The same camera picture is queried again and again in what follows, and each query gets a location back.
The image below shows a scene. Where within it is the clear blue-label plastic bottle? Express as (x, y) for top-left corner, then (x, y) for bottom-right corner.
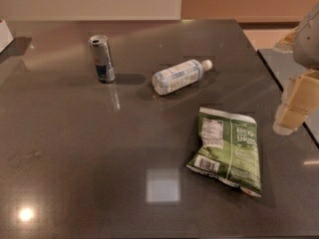
(152, 60), (212, 96)

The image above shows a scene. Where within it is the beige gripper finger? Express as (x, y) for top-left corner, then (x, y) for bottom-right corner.
(273, 71), (319, 135)

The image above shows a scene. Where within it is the green jalapeno chip bag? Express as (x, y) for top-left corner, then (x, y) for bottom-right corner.
(186, 108), (262, 197)

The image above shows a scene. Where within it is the white box at left edge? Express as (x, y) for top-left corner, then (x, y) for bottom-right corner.
(0, 20), (14, 53)

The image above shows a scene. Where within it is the silver blue drink can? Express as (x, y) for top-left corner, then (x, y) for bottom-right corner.
(89, 35), (115, 83)

